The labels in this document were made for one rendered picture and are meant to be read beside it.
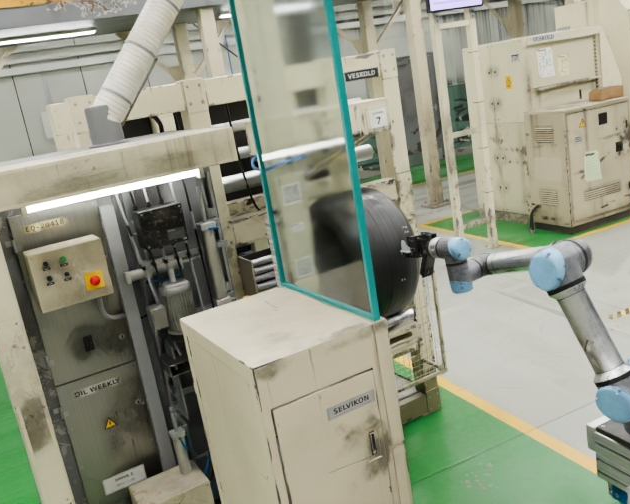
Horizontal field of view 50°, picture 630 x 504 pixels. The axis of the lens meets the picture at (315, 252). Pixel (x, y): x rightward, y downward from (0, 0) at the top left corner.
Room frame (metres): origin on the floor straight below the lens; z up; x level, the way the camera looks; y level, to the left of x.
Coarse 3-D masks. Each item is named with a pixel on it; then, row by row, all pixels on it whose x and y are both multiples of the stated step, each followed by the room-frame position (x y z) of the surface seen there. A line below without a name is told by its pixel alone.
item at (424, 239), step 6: (420, 234) 2.41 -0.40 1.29; (426, 234) 2.34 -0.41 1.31; (432, 234) 2.32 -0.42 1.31; (408, 240) 2.39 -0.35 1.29; (414, 240) 2.36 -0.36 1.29; (420, 240) 2.35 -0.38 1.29; (426, 240) 2.32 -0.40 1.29; (408, 246) 2.40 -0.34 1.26; (414, 246) 2.36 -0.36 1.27; (420, 246) 2.36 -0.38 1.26; (426, 246) 2.30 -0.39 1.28; (414, 252) 2.37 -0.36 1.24; (420, 252) 2.36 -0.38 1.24; (426, 252) 2.30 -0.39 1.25
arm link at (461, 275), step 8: (448, 264) 2.20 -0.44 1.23; (456, 264) 2.18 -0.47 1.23; (464, 264) 2.19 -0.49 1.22; (472, 264) 2.22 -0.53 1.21; (448, 272) 2.21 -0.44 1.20; (456, 272) 2.18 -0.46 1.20; (464, 272) 2.18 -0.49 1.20; (472, 272) 2.20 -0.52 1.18; (480, 272) 2.22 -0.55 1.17; (456, 280) 2.18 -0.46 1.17; (464, 280) 2.18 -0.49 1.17; (472, 280) 2.21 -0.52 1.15; (456, 288) 2.18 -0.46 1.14; (464, 288) 2.18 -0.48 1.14; (472, 288) 2.20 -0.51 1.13
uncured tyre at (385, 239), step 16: (368, 192) 2.68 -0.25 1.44; (368, 208) 2.57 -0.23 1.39; (384, 208) 2.59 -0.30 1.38; (368, 224) 2.51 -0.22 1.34; (384, 224) 2.53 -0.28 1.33; (400, 224) 2.55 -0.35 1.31; (384, 240) 2.49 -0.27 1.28; (400, 240) 2.52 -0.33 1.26; (384, 256) 2.46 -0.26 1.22; (400, 256) 2.49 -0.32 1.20; (384, 272) 2.45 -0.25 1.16; (400, 272) 2.49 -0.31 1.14; (416, 272) 2.53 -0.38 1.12; (384, 288) 2.46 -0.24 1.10; (400, 288) 2.50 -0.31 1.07; (416, 288) 2.56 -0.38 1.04; (384, 304) 2.49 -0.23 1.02; (400, 304) 2.56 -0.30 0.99
